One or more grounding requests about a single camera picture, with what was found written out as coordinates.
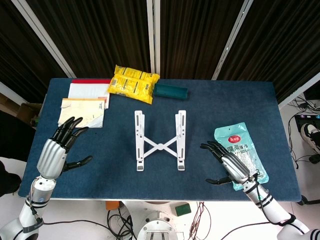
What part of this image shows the white metal frame post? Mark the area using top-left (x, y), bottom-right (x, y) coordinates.
top-left (276, 72), bottom-right (320, 111)
top-left (0, 81), bottom-right (23, 103)
top-left (211, 0), bottom-right (258, 81)
top-left (146, 0), bottom-right (161, 79)
top-left (11, 0), bottom-right (77, 79)

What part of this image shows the green block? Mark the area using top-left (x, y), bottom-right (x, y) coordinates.
top-left (174, 203), bottom-right (192, 217)

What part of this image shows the dark pleated curtain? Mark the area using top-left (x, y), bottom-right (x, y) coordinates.
top-left (0, 0), bottom-right (320, 103)

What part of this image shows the white paper document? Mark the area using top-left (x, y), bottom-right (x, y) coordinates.
top-left (67, 82), bottom-right (111, 110)

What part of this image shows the light teal scrubber package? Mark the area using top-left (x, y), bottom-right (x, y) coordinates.
top-left (213, 121), bottom-right (270, 192)

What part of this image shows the cream paper booklet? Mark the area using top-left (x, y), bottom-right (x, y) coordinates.
top-left (57, 97), bottom-right (106, 129)

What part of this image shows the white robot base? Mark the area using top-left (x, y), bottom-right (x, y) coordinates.
top-left (119, 201), bottom-right (201, 240)

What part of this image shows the black cable tangle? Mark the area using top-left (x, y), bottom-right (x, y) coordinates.
top-left (287, 97), bottom-right (320, 171)

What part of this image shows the white and black sneaker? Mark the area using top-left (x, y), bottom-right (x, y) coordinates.
top-left (300, 122), bottom-right (320, 153)

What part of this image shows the white folding laptop stand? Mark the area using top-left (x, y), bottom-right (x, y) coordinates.
top-left (133, 109), bottom-right (187, 172)

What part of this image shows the dark green plastic tray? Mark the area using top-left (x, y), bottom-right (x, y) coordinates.
top-left (152, 83), bottom-right (190, 101)

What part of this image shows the brown cardboard box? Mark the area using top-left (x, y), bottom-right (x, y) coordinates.
top-left (18, 102), bottom-right (43, 130)

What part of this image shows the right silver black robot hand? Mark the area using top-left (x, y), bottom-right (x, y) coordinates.
top-left (199, 140), bottom-right (258, 187)

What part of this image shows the red folder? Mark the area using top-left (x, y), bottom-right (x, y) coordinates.
top-left (71, 78), bottom-right (112, 85)

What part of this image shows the black floor cable bundle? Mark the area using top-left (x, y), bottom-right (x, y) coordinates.
top-left (41, 209), bottom-right (138, 240)

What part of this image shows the blue table mat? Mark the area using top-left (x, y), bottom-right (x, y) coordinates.
top-left (17, 77), bottom-right (303, 203)

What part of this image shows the orange block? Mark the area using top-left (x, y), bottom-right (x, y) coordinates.
top-left (105, 201), bottom-right (121, 211)

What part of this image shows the yellow snack bag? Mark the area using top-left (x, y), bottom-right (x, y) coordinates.
top-left (106, 64), bottom-right (161, 105)

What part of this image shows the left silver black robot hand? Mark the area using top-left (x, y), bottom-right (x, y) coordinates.
top-left (36, 116), bottom-right (94, 180)

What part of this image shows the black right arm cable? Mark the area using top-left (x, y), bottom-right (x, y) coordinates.
top-left (249, 172), bottom-right (298, 226)

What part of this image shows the red thin wire bundle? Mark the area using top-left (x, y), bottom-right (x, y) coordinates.
top-left (189, 201), bottom-right (213, 240)

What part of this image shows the person in dark clothing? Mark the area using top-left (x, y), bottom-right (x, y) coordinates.
top-left (0, 109), bottom-right (38, 198)

